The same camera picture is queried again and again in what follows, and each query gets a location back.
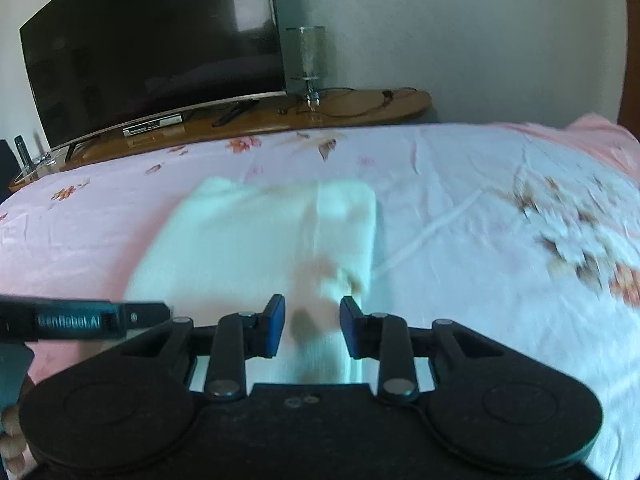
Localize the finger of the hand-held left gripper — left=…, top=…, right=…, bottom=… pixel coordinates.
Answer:
left=125, top=301, right=172, bottom=332

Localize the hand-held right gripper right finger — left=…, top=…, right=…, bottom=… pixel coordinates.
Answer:
left=339, top=296, right=506, bottom=403

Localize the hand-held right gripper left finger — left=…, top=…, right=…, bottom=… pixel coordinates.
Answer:
left=125, top=294, right=287, bottom=402

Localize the pale green small garment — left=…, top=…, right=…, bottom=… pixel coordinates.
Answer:
left=122, top=176, right=378, bottom=386

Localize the person's left hand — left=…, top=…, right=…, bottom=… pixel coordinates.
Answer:
left=0, top=402, right=38, bottom=476

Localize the pink floral bed sheet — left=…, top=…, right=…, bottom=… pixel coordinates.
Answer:
left=0, top=114, right=640, bottom=480

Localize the clear glass dish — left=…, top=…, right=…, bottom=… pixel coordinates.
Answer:
left=22, top=152, right=56, bottom=177

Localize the wooden television stand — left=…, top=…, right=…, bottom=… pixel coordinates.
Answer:
left=9, top=87, right=433, bottom=192

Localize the black remote control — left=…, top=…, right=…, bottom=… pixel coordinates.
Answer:
left=212, top=101, right=258, bottom=127

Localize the black flat screen television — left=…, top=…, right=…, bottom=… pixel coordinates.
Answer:
left=19, top=0, right=288, bottom=153

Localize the clear glass table lamp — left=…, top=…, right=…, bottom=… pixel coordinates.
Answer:
left=285, top=25, right=327, bottom=108

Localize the brown wooden furniture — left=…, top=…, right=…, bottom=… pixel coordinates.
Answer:
left=617, top=0, right=640, bottom=136

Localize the black cable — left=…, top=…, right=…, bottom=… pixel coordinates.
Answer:
left=320, top=87, right=417, bottom=117

